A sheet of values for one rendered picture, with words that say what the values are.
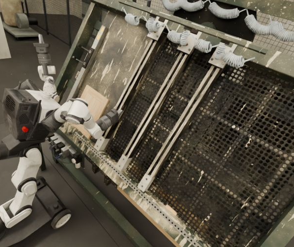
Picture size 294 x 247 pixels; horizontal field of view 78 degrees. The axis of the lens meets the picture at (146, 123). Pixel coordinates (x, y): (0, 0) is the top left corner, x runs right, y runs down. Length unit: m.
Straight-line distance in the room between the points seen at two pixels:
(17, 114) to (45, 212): 1.18
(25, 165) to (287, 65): 1.86
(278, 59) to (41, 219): 2.25
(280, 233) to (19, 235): 1.98
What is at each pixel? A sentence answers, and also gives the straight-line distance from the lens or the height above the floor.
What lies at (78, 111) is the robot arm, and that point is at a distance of 1.02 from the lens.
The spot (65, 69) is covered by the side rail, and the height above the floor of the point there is 1.26.
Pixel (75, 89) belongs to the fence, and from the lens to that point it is 1.91.
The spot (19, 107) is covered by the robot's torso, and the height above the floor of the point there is 1.39.
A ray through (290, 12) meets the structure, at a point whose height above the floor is 2.14.
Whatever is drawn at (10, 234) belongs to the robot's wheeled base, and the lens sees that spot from 2.22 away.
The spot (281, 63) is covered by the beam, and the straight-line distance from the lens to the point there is 1.27.
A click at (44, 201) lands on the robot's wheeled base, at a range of 2.25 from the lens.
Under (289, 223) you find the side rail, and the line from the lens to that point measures 1.33.
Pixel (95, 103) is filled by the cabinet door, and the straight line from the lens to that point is 1.73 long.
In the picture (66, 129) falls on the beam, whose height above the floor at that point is 0.85.
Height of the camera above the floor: 2.12
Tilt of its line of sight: 38 degrees down
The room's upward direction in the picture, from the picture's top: 14 degrees clockwise
